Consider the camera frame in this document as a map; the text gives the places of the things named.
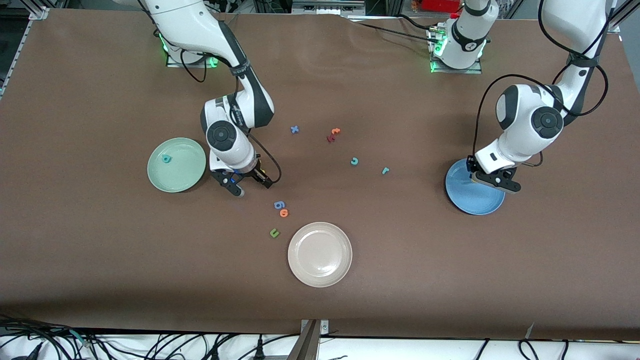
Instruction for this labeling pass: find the red background box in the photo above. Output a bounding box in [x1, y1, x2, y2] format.
[420, 0, 463, 13]

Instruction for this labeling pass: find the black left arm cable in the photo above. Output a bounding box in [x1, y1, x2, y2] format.
[472, 0, 610, 168]

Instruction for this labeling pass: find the metal camera pole bracket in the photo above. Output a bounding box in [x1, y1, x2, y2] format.
[298, 318, 331, 360]

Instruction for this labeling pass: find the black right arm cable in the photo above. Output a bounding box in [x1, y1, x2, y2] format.
[180, 50, 282, 188]

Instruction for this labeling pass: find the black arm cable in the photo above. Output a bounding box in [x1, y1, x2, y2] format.
[180, 50, 282, 188]
[472, 0, 610, 168]

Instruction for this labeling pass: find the aluminium frame rail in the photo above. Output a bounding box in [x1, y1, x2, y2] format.
[0, 20, 32, 98]

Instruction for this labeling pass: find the pale green round plate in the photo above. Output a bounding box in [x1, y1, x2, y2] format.
[147, 137, 207, 194]

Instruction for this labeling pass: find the beige round plate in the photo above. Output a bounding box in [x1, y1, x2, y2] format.
[287, 222, 353, 288]

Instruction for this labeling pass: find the white lower shelf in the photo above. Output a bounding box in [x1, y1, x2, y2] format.
[0, 327, 640, 360]

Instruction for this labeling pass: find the blue round plate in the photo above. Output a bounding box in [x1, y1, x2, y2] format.
[445, 159, 506, 216]

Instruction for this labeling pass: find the black cable on table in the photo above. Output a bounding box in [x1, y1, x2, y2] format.
[345, 14, 432, 41]

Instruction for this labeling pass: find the teal floor cable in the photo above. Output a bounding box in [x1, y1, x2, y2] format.
[69, 329, 94, 349]

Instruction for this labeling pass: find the brown table cover sheet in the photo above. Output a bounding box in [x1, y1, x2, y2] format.
[0, 7, 640, 341]

